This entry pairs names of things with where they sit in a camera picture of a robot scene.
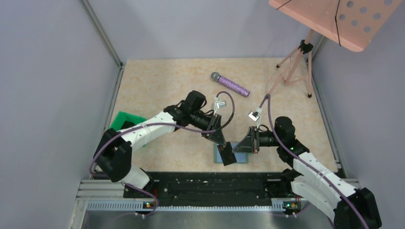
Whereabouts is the sage green card holder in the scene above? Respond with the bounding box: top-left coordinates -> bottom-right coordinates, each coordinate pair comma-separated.
213,142 -> 248,164

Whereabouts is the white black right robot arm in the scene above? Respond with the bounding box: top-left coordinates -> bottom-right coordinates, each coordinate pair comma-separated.
233,116 -> 382,229

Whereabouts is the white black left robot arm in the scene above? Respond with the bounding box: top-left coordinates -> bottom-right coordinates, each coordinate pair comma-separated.
90,90 -> 231,190

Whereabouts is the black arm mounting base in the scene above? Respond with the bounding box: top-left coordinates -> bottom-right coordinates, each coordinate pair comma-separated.
123,170 -> 312,208

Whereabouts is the purple glitter microphone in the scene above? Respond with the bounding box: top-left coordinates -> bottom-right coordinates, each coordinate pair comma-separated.
211,72 -> 250,98

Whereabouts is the green plastic bin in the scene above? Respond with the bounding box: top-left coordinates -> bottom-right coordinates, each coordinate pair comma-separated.
109,111 -> 146,132

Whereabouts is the pink music stand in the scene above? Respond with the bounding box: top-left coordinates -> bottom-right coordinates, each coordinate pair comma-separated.
265,0 -> 403,100

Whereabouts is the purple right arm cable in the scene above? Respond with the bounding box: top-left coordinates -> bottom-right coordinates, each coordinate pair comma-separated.
258,94 -> 371,229

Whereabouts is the aluminium front rail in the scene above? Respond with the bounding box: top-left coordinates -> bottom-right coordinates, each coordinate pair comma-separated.
68,178 -> 374,229

